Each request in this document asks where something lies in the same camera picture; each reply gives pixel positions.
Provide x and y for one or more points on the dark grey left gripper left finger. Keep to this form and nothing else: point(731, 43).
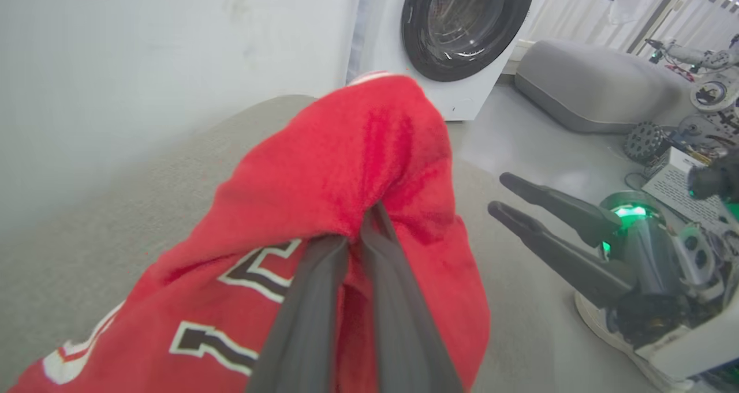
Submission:
point(306, 324)

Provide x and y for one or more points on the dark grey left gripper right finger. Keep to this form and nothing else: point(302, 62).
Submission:
point(404, 324)

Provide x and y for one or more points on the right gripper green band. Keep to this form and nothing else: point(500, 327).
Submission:
point(652, 254)

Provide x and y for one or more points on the red white sports jersey garment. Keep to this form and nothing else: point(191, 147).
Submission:
point(346, 150)

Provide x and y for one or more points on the grey background robot arm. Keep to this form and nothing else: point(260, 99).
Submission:
point(693, 55)

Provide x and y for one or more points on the white perforated box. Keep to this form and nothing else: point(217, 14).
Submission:
point(675, 185)

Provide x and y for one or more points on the black gear wheel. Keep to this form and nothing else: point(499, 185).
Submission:
point(644, 142)

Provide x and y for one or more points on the grey floor cushion pouf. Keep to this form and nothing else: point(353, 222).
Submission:
point(594, 87)

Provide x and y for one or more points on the black fuzzy object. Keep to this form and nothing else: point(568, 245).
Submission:
point(716, 179)

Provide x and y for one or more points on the round white device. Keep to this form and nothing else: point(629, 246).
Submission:
point(713, 93)

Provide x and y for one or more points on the grey fabric sofa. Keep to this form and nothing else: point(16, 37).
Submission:
point(115, 237)

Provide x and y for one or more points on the white curtains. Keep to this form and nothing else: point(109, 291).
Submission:
point(577, 6)

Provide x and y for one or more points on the black round washing machine door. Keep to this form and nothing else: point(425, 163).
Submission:
point(467, 23)

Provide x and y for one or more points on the white washing machine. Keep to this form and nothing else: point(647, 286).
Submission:
point(381, 23)

